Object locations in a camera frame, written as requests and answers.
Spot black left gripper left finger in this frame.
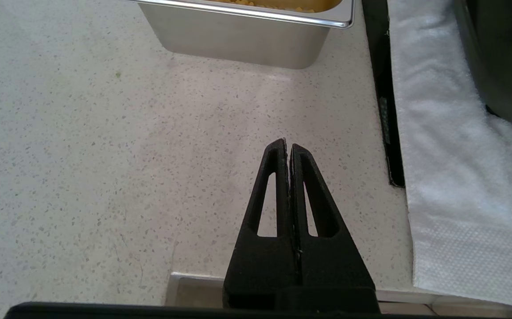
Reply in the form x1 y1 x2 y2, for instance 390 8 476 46
223 138 301 311

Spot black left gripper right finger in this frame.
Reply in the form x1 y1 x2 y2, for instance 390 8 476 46
289 143 379 311

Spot black rice cooker body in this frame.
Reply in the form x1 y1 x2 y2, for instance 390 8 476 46
454 0 512 132

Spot white towel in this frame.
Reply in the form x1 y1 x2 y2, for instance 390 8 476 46
387 0 512 311

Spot long black strip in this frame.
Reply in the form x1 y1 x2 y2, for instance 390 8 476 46
361 0 406 188

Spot stainless steel tray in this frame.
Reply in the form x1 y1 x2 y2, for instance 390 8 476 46
125 0 356 70

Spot yellow corn kernels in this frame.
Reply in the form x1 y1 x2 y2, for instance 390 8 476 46
221 0 341 13

